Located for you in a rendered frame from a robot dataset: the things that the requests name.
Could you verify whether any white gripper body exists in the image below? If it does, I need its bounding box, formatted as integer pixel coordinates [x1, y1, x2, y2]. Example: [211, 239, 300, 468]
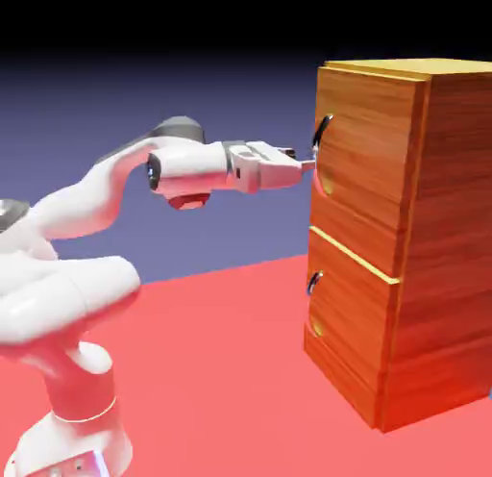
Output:
[245, 139, 305, 189]

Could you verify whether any long curved metal handle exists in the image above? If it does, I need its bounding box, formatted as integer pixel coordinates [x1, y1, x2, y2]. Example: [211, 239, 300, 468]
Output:
[310, 113, 335, 196]

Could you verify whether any large wooden cabinet door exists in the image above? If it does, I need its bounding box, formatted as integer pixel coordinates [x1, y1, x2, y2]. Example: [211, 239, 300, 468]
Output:
[308, 66, 429, 279]

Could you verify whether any wooden cabinet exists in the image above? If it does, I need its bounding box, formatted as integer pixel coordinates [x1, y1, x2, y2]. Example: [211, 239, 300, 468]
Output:
[302, 57, 492, 435]

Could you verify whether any small wooden cabinet door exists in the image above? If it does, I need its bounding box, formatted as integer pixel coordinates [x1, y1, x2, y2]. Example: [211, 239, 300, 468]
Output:
[303, 226, 402, 429]

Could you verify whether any short curved metal handle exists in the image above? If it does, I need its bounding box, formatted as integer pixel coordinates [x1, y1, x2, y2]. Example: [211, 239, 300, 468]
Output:
[306, 270, 325, 339]

